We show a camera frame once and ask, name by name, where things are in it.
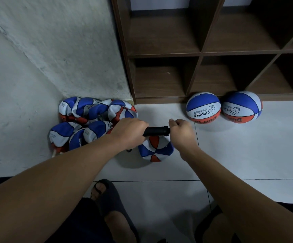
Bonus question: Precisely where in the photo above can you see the person's right hand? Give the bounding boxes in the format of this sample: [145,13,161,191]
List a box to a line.
[168,118,201,162]

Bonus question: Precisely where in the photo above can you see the person's left forearm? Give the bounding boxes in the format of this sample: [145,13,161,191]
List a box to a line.
[0,135,126,243]

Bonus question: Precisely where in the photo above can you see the brown wooden cubby shelf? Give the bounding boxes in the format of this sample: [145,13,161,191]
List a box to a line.
[110,0,293,105]

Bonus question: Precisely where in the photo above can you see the person's right forearm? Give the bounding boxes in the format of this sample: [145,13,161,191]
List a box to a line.
[181,147,293,243]

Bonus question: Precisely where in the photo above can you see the black sandal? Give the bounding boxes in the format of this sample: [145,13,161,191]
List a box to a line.
[89,179,141,243]
[194,205,223,243]

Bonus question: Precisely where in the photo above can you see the person's left hand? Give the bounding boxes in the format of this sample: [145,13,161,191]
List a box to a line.
[108,117,150,152]

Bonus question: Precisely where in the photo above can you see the person's left foot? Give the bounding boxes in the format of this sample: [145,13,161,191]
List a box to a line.
[91,183,137,243]

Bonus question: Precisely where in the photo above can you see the black hand pump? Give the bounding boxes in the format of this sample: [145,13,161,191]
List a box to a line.
[126,126,172,153]

